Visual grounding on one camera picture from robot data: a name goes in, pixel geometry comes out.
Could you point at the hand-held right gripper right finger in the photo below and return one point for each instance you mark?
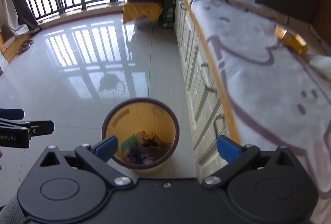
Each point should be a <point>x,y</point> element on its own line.
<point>228,149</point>

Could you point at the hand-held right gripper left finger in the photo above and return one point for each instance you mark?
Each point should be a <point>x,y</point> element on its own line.
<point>107,147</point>

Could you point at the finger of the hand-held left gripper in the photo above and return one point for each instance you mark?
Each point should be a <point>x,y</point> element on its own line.
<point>41,127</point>
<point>11,114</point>

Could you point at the teal plastic packet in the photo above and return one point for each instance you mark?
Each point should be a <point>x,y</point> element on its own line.
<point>129,143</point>

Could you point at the torn brown cardboard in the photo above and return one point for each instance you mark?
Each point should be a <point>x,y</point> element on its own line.
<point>148,139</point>

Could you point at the yellow plastic bin brown rim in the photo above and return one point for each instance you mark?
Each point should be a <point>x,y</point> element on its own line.
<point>144,115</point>

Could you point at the beige slipper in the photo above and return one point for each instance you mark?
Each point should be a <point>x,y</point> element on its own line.
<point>29,41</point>
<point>22,48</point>

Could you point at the person's grey clothing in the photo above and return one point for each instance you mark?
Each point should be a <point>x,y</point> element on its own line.
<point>10,211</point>

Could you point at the white curtain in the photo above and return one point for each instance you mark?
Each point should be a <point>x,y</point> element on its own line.
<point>10,6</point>

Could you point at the white cabinet wooden top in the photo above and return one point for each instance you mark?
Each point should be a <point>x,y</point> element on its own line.
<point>191,45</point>

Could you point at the golden box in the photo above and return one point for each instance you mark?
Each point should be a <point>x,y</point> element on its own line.
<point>292,40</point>

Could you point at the white plastic bag red stripe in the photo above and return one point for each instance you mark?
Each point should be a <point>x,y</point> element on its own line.
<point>322,62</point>

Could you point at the white printed bag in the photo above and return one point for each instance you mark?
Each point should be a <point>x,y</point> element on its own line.
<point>146,22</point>

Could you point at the yellow cloth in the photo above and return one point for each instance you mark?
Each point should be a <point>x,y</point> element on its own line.
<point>139,10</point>

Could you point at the green carton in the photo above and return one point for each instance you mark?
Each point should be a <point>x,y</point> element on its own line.
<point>169,6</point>

